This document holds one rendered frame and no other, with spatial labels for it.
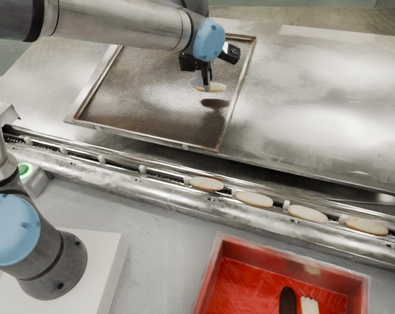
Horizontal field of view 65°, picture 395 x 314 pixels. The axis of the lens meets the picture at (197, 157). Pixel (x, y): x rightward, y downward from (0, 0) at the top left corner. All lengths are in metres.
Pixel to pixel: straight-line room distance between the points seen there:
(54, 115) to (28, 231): 0.72
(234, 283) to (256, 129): 0.44
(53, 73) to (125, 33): 1.02
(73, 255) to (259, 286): 0.42
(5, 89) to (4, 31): 1.08
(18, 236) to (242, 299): 0.48
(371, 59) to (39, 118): 1.18
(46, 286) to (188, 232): 0.35
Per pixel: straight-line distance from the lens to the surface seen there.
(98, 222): 0.92
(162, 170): 0.93
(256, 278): 0.80
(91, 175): 0.97
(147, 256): 0.84
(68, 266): 0.75
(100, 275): 0.77
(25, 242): 0.64
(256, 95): 1.04
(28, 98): 1.42
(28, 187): 1.01
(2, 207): 0.66
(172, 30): 0.58
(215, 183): 0.88
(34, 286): 0.76
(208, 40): 0.62
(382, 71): 1.19
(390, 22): 1.81
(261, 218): 0.82
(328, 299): 0.82
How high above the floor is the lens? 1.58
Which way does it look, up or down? 50 degrees down
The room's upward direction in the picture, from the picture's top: 5 degrees counter-clockwise
